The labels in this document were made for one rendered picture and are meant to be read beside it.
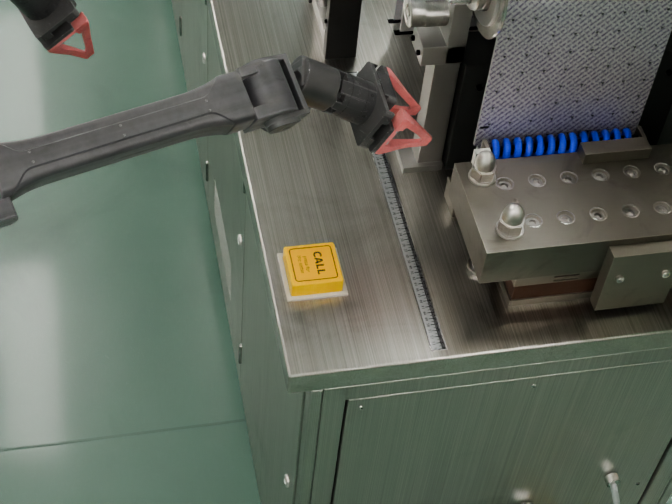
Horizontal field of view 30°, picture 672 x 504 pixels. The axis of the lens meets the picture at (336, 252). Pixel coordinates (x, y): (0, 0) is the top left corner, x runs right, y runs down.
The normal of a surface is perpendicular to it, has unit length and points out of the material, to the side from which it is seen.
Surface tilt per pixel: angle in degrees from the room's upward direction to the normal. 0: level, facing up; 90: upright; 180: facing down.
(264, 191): 0
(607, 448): 90
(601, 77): 90
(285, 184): 0
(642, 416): 90
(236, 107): 31
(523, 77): 90
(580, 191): 0
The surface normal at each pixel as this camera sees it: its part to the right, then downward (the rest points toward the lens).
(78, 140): 0.36, -0.21
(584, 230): 0.07, -0.65
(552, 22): 0.19, 0.75
